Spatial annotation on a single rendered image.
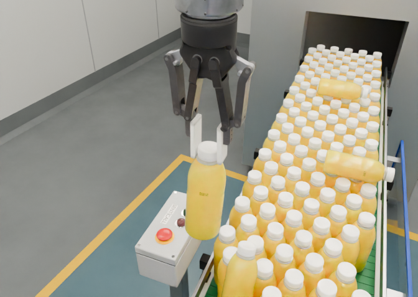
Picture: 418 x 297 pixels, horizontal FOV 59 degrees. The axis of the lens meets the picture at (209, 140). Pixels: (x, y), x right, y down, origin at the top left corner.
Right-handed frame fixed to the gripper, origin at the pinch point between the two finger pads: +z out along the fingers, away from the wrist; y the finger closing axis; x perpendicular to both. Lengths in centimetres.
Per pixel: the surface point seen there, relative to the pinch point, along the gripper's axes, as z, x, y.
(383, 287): 44, 18, 37
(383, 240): 44, 33, 37
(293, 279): 34.2, 5.2, 16.9
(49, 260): 142, 47, -116
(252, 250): 28.2, 4.3, 7.9
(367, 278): 52, 26, 35
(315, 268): 34.6, 10.1, 20.9
